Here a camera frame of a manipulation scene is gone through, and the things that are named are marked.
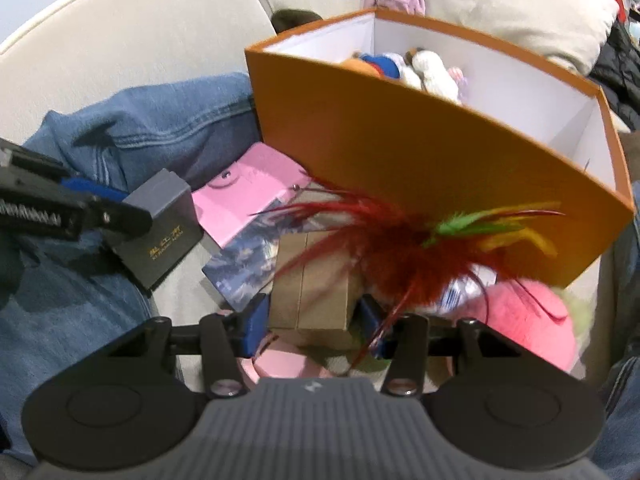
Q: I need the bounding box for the blue patterned card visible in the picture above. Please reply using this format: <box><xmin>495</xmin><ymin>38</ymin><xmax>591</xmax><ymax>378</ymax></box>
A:
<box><xmin>203</xmin><ymin>214</ymin><xmax>288</xmax><ymax>312</ymax></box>

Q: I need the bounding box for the pink plush ball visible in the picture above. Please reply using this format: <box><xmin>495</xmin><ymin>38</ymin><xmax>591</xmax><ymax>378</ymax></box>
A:
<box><xmin>419</xmin><ymin>278</ymin><xmax>578</xmax><ymax>372</ymax></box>

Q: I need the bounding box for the black puffer jacket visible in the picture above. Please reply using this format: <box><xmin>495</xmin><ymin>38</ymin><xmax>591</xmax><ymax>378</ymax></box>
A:
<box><xmin>588</xmin><ymin>22</ymin><xmax>640</xmax><ymax>131</ymax></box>

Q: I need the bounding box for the orange cardboard box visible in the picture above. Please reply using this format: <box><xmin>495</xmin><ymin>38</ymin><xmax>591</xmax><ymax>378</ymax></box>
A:
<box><xmin>245</xmin><ymin>10</ymin><xmax>634</xmax><ymax>286</ymax></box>

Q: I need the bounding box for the grey black small box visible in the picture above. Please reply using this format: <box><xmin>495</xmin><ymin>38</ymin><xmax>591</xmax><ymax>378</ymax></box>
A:
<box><xmin>104</xmin><ymin>169</ymin><xmax>203</xmax><ymax>290</ymax></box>

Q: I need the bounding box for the left leg brown sock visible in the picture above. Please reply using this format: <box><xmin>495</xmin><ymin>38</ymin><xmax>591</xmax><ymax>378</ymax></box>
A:
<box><xmin>1</xmin><ymin>72</ymin><xmax>262</xmax><ymax>466</ymax></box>

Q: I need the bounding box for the pink round object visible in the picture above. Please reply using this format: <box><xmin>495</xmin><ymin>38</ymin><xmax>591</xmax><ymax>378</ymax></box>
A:
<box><xmin>236</xmin><ymin>335</ymin><xmax>333</xmax><ymax>389</ymax></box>

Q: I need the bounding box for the colourful feather toy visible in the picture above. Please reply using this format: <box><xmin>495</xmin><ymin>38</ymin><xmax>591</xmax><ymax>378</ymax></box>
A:
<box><xmin>267</xmin><ymin>178</ymin><xmax>561</xmax><ymax>366</ymax></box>

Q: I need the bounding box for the beige cushion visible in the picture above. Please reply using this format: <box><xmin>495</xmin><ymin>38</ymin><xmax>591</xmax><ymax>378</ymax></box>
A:
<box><xmin>426</xmin><ymin>0</ymin><xmax>618</xmax><ymax>76</ymax></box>

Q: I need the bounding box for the orange blue plush bear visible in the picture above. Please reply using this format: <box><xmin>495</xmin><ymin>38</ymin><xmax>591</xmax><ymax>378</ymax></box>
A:
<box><xmin>340</xmin><ymin>53</ymin><xmax>400</xmax><ymax>79</ymax></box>

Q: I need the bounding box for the white crochet bunny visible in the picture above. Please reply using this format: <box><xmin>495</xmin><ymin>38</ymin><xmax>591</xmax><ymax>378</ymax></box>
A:
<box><xmin>406</xmin><ymin>48</ymin><xmax>466</xmax><ymax>104</ymax></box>

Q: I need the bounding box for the brown cardboard box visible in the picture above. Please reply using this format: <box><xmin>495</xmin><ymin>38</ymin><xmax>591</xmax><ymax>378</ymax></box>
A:
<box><xmin>269</xmin><ymin>232</ymin><xmax>363</xmax><ymax>351</ymax></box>

